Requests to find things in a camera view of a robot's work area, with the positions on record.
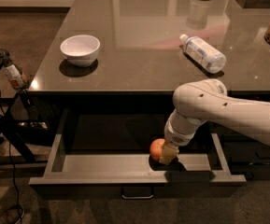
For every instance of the clear plastic water bottle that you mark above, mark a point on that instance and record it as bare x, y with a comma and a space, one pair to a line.
211, 59

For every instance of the dark lower drawer cabinet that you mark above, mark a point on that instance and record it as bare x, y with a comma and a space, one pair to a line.
244, 155

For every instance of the shoe at floor corner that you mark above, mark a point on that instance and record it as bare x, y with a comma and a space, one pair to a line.
13, 215

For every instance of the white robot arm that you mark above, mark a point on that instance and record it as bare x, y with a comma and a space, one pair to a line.
196, 103

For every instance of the dark desk with glossy top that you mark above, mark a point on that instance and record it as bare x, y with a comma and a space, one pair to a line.
140, 50

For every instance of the dark glass bottle with label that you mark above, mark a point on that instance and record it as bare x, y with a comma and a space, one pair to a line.
15, 76

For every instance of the orange fruit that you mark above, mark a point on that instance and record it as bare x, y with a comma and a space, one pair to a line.
156, 148

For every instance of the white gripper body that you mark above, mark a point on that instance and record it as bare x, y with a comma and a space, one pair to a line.
176, 136

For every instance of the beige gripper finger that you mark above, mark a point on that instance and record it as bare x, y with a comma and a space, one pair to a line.
169, 152

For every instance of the open grey top drawer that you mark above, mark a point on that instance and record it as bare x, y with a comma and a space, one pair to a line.
95, 156

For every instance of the black side table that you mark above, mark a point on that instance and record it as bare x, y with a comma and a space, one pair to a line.
21, 125

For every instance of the white ceramic bowl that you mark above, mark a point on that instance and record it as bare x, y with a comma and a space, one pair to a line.
81, 50

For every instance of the metal drawer handle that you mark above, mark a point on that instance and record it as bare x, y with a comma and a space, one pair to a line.
137, 193

